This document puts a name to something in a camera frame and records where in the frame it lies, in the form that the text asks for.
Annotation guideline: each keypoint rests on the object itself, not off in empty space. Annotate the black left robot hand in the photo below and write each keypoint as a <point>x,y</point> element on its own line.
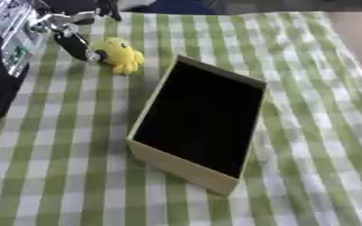
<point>75,44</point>

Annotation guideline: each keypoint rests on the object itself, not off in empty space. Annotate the tan cardboard box black inside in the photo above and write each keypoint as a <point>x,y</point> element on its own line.
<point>199,117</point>

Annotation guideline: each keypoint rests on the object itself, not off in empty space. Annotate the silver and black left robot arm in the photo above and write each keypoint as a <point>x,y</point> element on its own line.
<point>4,88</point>

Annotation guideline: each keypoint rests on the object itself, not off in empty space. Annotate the yellow soft toy octopus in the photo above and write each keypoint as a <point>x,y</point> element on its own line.
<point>121,55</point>

